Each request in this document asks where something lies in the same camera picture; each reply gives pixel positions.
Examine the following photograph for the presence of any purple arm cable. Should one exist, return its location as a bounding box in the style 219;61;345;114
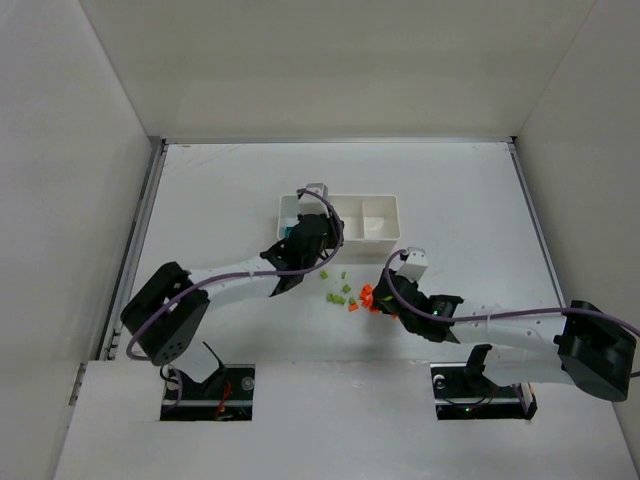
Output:
383;248;640;379
124;187;347;362

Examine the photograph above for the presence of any white three-compartment plastic bin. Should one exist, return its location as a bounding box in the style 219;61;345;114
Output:
276;194;401;264

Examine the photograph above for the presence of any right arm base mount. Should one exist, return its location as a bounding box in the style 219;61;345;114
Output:
430;344;538;421

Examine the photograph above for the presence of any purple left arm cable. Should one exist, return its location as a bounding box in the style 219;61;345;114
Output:
124;187;347;362

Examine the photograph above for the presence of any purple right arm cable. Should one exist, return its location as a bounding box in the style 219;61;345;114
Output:
383;248;640;379

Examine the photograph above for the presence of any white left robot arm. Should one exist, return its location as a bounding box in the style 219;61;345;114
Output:
121;213;344;384

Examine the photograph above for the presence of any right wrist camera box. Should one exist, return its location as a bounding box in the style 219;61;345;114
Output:
397;247;428;282

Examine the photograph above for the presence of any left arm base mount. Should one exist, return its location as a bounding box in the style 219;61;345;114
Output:
159;341;255;422

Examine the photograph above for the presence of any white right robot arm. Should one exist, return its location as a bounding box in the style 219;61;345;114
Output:
372;268;639;402

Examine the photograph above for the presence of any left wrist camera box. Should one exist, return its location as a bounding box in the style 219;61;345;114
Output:
298;183;328;215

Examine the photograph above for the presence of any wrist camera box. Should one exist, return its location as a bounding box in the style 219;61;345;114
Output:
397;247;428;282
298;183;328;215

